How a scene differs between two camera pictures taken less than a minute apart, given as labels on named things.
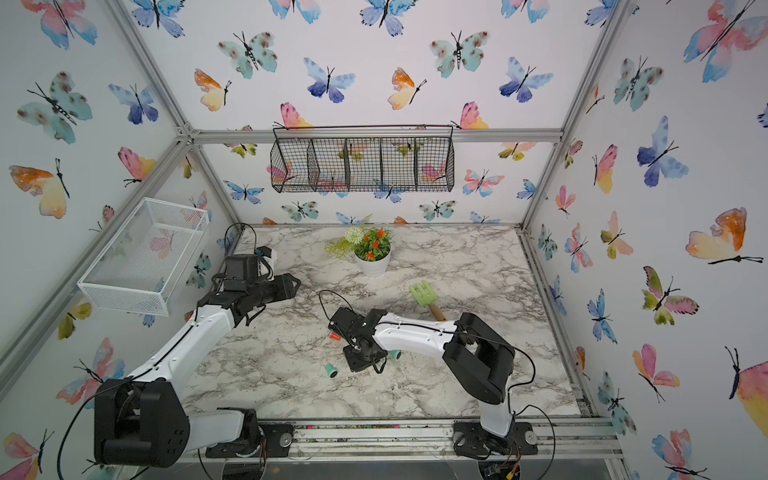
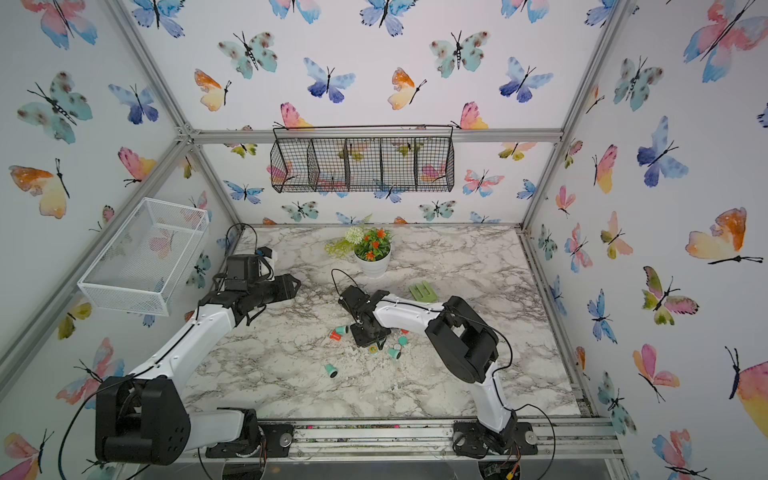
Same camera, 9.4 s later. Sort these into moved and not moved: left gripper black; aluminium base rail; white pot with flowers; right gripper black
Moved: right gripper black
Not moved: white pot with flowers; aluminium base rail; left gripper black
